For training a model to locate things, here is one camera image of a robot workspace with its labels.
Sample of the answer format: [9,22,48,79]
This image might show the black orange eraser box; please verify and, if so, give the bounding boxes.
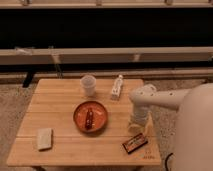
[123,133,148,154]

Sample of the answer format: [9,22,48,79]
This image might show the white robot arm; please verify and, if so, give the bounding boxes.
[129,83,213,171]

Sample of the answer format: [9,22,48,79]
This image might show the orange round plate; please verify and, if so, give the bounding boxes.
[73,101,108,133]

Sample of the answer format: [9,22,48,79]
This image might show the small brown bottle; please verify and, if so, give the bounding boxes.
[85,108,94,130]

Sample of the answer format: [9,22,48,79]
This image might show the translucent plastic cup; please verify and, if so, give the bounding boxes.
[80,75,96,97]

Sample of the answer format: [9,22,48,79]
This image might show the white ribbed gripper body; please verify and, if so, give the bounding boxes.
[131,105,149,126]

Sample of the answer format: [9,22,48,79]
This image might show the long wooden bench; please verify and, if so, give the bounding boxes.
[0,46,213,65]

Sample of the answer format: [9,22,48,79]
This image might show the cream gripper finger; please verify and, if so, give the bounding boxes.
[128,123,141,133]
[145,116,155,136]

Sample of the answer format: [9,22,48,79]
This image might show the white plastic bottle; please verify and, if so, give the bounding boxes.
[111,75,123,100]

